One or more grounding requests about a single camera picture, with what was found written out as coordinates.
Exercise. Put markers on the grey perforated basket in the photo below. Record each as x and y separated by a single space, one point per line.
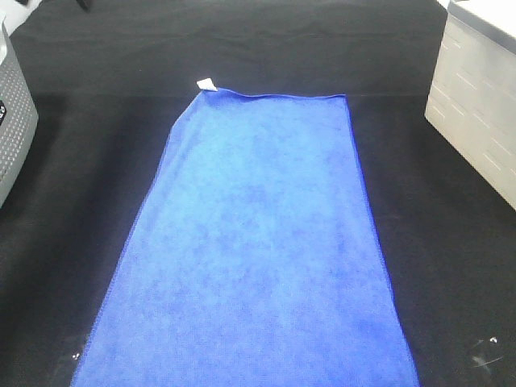
19 116

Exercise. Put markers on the right clear tape strip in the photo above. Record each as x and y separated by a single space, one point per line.
485 353

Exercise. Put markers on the black table cloth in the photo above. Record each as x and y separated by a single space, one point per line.
110 81

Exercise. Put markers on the blue microfibre towel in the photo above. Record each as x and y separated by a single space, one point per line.
254 259

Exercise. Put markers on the white slotted storage bin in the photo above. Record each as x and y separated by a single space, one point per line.
471 101

